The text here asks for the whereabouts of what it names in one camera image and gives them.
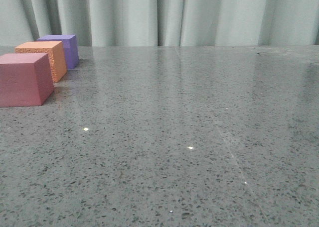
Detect orange foam cube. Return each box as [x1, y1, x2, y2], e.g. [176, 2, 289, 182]
[15, 41, 67, 83]

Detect white pleated curtain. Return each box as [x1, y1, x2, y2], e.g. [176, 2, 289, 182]
[0, 0, 319, 47]

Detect purple foam cube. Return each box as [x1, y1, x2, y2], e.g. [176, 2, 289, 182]
[37, 34, 79, 70]

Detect pink foam cube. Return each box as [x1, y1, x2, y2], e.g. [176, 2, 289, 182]
[0, 53, 54, 108]

